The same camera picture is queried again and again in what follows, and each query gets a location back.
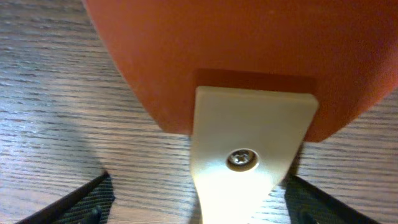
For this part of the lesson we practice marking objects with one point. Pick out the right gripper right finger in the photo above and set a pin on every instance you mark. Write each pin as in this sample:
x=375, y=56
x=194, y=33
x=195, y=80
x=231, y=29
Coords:
x=307, y=204

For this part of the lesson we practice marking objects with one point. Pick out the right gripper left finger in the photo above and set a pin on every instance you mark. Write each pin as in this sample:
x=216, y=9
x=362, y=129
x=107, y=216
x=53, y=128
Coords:
x=89, y=204

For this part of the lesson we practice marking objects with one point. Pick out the orange scraper with wooden handle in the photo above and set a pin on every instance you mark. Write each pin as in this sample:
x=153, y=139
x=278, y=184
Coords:
x=250, y=81

